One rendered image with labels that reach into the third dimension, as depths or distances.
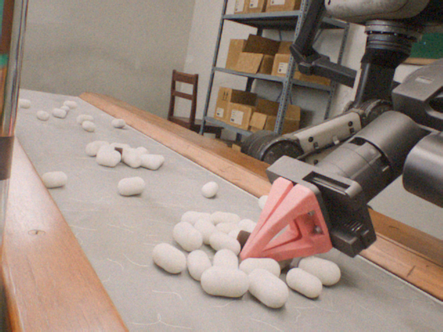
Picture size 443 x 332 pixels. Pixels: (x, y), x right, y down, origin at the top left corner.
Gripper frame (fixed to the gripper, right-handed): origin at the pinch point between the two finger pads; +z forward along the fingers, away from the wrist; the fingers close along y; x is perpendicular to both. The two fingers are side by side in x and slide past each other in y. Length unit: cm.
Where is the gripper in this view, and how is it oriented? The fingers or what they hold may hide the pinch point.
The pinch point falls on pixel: (251, 256)
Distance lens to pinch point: 39.3
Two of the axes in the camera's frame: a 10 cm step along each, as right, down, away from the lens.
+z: -7.8, 5.5, -3.1
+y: 5.0, 2.5, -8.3
